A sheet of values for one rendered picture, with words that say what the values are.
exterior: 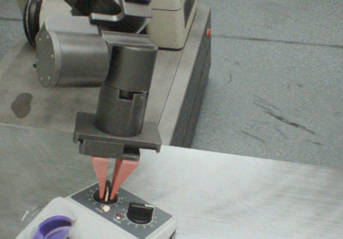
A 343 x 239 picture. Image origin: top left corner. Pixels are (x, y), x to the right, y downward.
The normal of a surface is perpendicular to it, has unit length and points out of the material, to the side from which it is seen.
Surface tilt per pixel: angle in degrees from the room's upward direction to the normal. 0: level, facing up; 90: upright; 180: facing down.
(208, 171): 0
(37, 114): 0
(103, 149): 67
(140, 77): 76
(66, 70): 83
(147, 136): 30
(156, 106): 0
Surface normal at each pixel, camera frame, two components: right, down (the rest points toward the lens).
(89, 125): 0.22, -0.90
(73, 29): 0.55, -0.30
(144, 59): 0.51, 0.43
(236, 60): -0.05, -0.66
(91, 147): 0.17, 0.42
